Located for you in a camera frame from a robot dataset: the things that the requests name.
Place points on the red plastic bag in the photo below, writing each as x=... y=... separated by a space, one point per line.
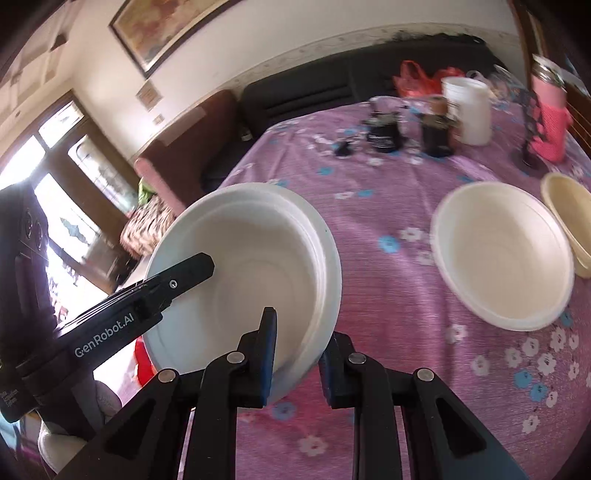
x=413 y=81
x=450 y=72

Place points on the white foam bowl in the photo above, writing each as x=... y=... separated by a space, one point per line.
x=503 y=258
x=240 y=249

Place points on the black leather sofa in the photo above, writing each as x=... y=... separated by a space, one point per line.
x=304 y=97

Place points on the red gold-rimmed plate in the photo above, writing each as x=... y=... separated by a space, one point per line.
x=144 y=364

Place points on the pink sleeved bottle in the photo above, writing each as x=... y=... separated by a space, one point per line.
x=551 y=120

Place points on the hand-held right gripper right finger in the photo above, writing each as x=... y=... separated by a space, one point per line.
x=326 y=374

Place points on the black jar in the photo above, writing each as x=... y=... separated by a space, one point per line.
x=383 y=138

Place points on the small wall plaque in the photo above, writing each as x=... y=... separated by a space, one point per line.
x=148 y=94

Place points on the wall switch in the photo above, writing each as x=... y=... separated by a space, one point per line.
x=158 y=119

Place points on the small black object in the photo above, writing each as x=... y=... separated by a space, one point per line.
x=342 y=148

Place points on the white plastic container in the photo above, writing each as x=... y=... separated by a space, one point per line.
x=471 y=115

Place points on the white charger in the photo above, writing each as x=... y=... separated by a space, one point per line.
x=244 y=134

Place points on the green cloth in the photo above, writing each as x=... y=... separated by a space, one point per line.
x=145 y=191

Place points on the cream plastic bowl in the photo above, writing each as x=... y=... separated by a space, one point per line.
x=570 y=207

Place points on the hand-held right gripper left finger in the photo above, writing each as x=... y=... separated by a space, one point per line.
x=266 y=360

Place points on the purple floral tablecloth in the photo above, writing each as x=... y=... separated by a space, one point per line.
x=383 y=286

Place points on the clear plastic bag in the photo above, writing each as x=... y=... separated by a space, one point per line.
x=491 y=83

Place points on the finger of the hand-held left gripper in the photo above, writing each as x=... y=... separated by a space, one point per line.
x=184 y=274

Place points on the maroon fabric sofa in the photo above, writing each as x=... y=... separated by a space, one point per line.
x=184 y=157

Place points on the brown patterned blanket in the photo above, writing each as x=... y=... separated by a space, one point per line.
x=143 y=226

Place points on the dark corked bottle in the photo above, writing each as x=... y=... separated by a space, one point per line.
x=436 y=134

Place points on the black cloth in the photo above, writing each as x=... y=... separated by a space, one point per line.
x=438 y=36

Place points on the framed wall painting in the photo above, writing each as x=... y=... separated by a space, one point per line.
x=157 y=27

